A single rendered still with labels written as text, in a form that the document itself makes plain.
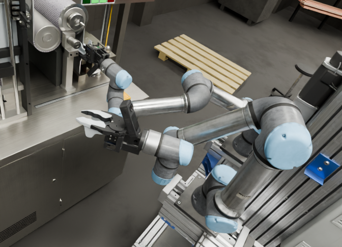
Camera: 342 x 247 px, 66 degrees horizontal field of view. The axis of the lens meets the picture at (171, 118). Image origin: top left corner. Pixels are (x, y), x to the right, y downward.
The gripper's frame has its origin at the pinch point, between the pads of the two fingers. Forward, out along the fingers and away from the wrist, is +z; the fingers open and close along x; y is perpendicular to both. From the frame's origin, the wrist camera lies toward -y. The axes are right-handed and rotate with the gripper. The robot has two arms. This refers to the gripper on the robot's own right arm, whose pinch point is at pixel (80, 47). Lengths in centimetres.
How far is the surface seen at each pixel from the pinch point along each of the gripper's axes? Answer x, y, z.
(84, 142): 13.5, -36.8, -28.5
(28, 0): 25.2, 25.0, -1.1
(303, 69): -297, -52, -64
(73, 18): 8.0, 17.9, -4.4
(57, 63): 13.5, -5.0, -2.2
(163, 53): -200, -99, 89
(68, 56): 11.9, 2.4, -8.6
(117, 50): -72, -43, 47
